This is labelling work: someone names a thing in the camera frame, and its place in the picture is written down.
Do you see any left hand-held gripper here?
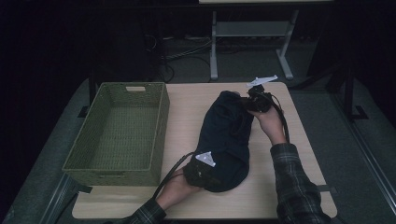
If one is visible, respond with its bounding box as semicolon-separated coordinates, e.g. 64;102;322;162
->
182;150;222;190

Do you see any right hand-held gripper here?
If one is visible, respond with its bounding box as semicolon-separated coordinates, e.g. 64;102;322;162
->
244;74;279;114

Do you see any dark navy fishbone print garment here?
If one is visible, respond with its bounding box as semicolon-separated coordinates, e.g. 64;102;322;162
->
183;90;256;194

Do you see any green woven basket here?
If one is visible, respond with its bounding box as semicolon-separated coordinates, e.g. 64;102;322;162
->
61;81;171;188

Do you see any person's right hand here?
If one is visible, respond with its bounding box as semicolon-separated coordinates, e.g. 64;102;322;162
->
247;104;288;147

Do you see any person's left hand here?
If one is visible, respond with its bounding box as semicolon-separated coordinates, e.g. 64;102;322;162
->
155;175;204;211

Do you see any black metal stand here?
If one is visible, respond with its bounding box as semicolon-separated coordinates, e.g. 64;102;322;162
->
77;73;98;119
325;63;370;123

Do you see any right hand-held gripper black cable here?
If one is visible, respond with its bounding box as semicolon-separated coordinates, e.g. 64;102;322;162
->
263;91;291;145

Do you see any hand-held gripper black cable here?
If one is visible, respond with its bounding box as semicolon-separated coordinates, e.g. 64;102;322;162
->
151;151;196;200
263;91;291;145

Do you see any left hand-held gripper black cable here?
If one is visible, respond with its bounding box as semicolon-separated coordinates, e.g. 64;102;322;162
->
151;151;196;200

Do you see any white metal desk frame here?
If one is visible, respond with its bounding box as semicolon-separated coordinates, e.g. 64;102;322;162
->
209;8;301;82

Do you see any bundle of floor cables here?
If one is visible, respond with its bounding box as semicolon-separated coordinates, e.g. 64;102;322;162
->
144;33;213;83

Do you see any black strap on table edge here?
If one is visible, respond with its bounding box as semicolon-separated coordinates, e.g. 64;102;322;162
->
317;184;338;194
70;184;93;194

